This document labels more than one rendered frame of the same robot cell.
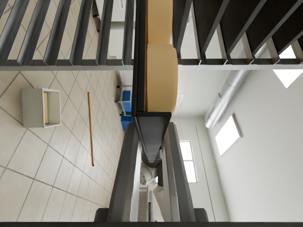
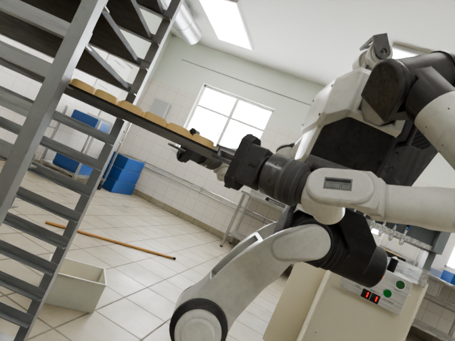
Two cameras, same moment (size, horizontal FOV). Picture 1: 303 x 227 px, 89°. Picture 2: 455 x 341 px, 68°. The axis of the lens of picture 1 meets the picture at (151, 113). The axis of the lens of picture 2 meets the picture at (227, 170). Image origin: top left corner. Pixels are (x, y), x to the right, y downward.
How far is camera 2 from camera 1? 0.64 m
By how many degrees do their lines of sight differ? 21
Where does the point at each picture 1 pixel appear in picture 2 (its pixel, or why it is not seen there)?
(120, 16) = not seen: outside the picture
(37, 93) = not seen: hidden behind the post
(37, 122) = (95, 292)
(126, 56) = (104, 138)
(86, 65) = (95, 182)
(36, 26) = (13, 222)
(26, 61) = (62, 241)
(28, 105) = (63, 297)
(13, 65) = (61, 256)
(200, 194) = (292, 115)
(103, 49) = (83, 159)
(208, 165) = (258, 77)
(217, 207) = not seen: hidden behind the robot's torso
